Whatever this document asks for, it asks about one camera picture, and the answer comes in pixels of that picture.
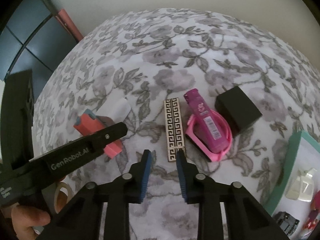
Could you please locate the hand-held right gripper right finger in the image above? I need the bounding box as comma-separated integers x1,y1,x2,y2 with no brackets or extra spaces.
176,149,292,240

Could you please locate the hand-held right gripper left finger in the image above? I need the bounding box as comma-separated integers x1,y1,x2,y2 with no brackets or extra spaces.
46,149,153,240

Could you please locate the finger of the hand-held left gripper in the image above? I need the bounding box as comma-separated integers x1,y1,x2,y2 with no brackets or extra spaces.
89,122,128,153

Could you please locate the coral and blue plastic box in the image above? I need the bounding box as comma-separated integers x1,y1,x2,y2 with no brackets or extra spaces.
73,109,123,159

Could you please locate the gold patterned plate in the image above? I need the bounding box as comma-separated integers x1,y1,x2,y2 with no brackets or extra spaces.
163,97,187,163

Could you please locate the cream plastic toy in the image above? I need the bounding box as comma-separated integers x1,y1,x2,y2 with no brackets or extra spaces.
286,167,316,202

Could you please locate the white tray with teal rim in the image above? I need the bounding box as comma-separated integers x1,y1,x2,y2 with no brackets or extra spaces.
264,130,320,240

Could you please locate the pink puppy toy figure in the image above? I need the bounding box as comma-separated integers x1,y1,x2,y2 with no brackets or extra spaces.
302,197,320,233

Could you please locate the person's left hand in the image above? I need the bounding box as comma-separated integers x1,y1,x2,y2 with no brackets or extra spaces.
10,204,52,237

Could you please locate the white rectangular block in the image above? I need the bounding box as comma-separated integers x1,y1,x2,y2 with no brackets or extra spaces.
96,97,132,120

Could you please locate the beige tape roll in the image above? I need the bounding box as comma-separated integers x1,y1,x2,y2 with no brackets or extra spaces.
54,182,73,209

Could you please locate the pink plastic holder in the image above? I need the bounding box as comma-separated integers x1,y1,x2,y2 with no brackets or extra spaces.
187,110,233,162

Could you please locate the magenta bottle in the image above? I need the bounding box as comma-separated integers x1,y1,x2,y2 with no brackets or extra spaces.
184,88,229,154

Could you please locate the black box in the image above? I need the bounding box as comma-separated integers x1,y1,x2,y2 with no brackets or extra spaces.
215,86,262,133

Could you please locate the grey floral blanket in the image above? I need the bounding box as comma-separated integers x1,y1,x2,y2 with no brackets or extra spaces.
32,8,320,240

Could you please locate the dark toy car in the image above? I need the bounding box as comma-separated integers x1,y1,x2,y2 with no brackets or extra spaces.
272,211,300,238

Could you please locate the dark glass window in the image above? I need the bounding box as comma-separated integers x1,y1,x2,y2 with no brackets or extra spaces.
0,0,78,80

